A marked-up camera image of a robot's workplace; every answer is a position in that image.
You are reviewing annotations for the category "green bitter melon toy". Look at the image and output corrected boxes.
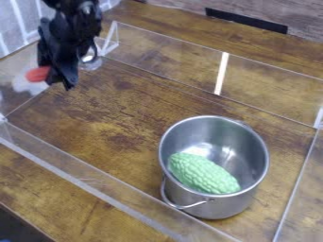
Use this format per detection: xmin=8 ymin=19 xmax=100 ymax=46
xmin=169 ymin=153 xmax=241 ymax=195

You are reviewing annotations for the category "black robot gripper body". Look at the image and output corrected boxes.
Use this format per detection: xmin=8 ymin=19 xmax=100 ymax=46
xmin=36 ymin=0 xmax=104 ymax=69

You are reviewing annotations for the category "stainless steel pot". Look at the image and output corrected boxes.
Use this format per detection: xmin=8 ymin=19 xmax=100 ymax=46
xmin=157 ymin=115 xmax=269 ymax=219

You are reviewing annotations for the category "orange handled metal spoon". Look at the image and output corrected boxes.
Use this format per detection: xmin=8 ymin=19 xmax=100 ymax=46
xmin=24 ymin=54 xmax=104 ymax=83

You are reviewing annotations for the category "clear acrylic corner bracket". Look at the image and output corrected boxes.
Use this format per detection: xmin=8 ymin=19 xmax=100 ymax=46
xmin=94 ymin=21 xmax=120 ymax=57

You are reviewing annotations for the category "black cable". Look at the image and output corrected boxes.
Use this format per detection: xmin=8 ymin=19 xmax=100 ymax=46
xmin=77 ymin=37 xmax=102 ymax=64

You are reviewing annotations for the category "black wall strip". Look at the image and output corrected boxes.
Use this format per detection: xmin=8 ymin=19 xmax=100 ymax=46
xmin=204 ymin=8 xmax=288 ymax=34

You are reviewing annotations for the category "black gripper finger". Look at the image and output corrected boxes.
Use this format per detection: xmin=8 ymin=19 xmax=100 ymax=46
xmin=45 ymin=66 xmax=61 ymax=85
xmin=57 ymin=63 xmax=78 ymax=90

